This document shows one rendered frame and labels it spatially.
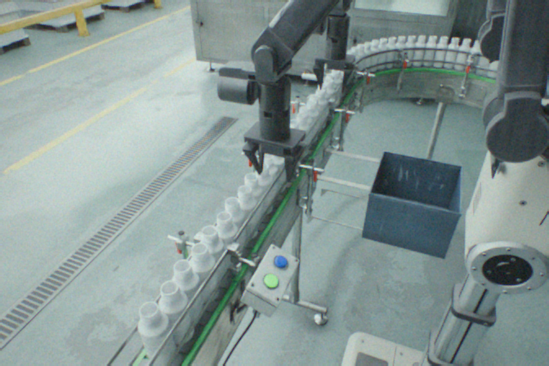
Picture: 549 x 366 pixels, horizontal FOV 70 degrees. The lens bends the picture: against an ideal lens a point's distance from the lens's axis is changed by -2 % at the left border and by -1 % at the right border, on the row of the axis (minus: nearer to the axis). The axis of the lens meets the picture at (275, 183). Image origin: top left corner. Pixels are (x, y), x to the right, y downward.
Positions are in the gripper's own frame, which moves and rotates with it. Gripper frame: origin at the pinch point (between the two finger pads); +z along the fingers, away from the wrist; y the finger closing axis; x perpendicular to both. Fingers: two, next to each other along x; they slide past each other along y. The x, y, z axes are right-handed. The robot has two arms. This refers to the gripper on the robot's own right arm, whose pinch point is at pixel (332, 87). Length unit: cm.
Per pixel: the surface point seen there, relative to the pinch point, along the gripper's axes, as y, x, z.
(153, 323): 17, 71, 22
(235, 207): 15.1, 35.6, 20.6
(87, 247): 149, -22, 138
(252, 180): 15.2, 24.2, 19.9
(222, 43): 190, -314, 101
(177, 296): 15, 64, 21
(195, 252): 18, 52, 22
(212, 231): 17, 45, 21
